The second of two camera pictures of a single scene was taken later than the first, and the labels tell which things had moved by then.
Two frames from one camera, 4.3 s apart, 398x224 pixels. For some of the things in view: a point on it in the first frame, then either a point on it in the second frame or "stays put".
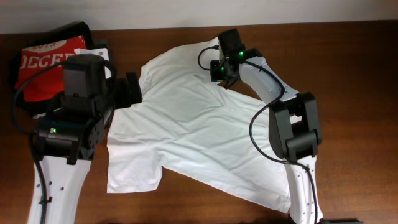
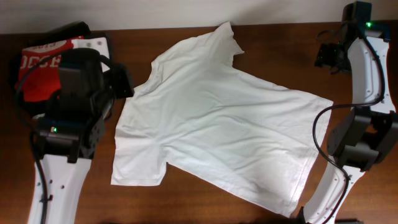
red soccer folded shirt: (41, 74) stays put
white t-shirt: (186, 122) stays put
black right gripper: (230, 80) -> (327, 55)
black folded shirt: (30, 108) stays put
